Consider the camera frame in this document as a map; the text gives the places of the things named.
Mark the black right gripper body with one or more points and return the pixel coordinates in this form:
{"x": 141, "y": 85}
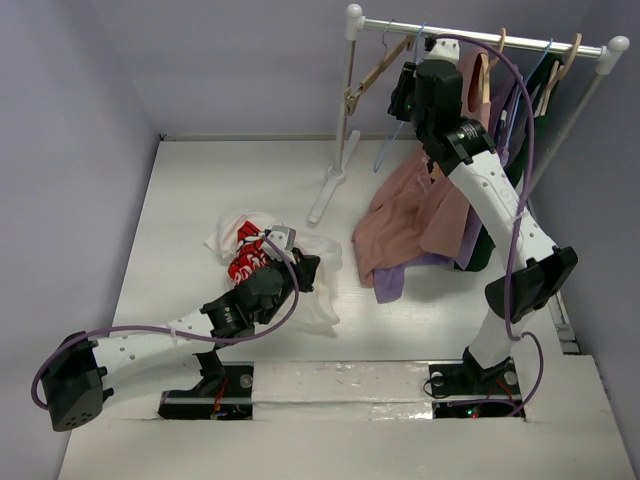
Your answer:
{"x": 400, "y": 100}

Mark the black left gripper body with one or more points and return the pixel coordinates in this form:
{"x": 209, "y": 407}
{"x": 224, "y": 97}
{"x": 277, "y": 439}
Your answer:
{"x": 287, "y": 285}

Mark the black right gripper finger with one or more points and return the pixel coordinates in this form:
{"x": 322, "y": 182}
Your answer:
{"x": 400, "y": 106}
{"x": 407, "y": 79}

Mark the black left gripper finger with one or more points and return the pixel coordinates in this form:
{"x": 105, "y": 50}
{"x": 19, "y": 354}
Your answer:
{"x": 305, "y": 284}
{"x": 307, "y": 269}

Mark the light blue wire hanger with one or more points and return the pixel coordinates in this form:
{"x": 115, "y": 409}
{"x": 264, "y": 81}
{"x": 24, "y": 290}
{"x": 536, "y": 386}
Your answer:
{"x": 391, "y": 138}

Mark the white red printed t-shirt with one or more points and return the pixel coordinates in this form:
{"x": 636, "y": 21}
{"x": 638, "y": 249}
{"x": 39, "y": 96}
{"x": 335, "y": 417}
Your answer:
{"x": 237, "y": 242}

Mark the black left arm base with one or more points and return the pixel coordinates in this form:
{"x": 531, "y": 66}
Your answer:
{"x": 224, "y": 393}

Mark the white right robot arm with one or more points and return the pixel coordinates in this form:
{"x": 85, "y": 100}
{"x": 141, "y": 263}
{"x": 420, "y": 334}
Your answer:
{"x": 535, "y": 268}

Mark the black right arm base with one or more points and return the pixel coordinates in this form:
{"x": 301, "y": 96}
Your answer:
{"x": 463, "y": 390}

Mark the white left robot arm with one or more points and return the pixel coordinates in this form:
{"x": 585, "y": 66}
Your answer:
{"x": 90, "y": 371}

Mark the wooden hanger under pink shirt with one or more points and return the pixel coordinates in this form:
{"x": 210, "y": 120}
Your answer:
{"x": 487, "y": 65}

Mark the wooden clip hanger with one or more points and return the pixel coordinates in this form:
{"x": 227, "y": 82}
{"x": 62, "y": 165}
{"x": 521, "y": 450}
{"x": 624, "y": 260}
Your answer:
{"x": 351, "y": 95}

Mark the blue hanger under lilac shirt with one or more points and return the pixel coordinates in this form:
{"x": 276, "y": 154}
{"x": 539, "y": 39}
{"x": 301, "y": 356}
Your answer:
{"x": 509, "y": 113}

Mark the pink t-shirt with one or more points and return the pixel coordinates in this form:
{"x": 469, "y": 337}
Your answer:
{"x": 417, "y": 210}

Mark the wooden hanger under green shirt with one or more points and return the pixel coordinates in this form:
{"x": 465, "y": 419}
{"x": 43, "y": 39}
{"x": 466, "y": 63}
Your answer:
{"x": 558, "y": 72}

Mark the dark green t-shirt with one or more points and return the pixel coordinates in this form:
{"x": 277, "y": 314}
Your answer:
{"x": 477, "y": 246}

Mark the white clothes rack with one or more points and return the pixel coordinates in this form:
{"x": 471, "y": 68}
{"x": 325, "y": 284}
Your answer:
{"x": 606, "y": 58}

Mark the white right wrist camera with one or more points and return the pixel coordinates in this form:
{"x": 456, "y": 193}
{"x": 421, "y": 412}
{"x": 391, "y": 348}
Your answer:
{"x": 445, "y": 49}

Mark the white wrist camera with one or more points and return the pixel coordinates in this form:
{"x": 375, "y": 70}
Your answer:
{"x": 279, "y": 241}
{"x": 445, "y": 49}

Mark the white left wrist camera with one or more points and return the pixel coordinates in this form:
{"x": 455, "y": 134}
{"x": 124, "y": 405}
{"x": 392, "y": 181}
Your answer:
{"x": 279, "y": 241}

